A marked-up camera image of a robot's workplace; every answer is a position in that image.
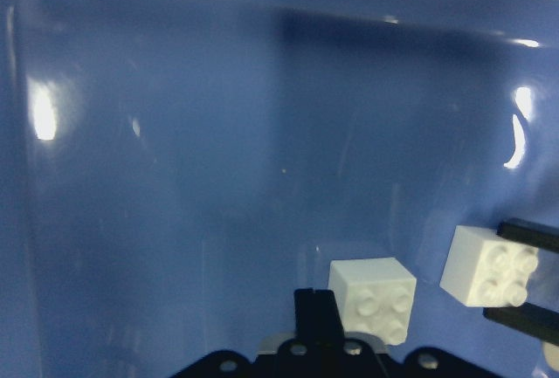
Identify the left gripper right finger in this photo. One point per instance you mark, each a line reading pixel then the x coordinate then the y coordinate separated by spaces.
pixel 363 361

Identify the blue plastic tray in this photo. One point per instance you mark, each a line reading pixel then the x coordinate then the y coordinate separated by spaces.
pixel 172 170

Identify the white block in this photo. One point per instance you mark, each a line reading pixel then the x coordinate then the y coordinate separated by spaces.
pixel 485 270
pixel 374 296

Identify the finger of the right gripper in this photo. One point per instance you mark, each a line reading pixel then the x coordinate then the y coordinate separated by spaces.
pixel 538 322
pixel 529 233

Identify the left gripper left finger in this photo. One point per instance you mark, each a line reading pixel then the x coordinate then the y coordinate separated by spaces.
pixel 318 339

